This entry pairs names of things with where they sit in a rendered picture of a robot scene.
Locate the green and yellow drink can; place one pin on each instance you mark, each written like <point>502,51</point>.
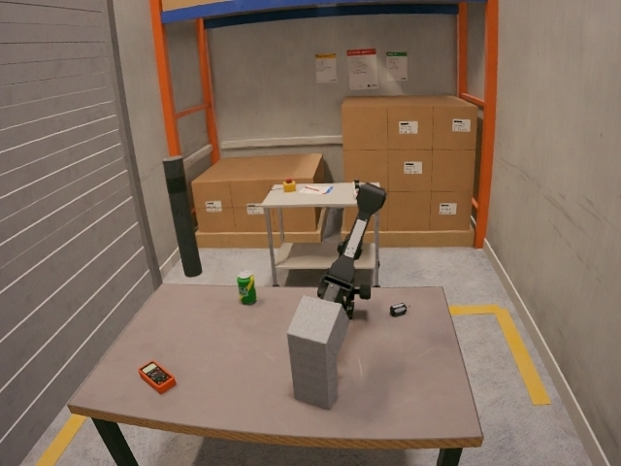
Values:
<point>246,287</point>

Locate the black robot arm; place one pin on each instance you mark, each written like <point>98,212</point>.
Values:
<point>340,279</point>

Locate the orange pocket multimeter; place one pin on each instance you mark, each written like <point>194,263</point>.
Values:
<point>157,377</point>

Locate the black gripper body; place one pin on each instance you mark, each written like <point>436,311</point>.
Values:
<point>364,292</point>

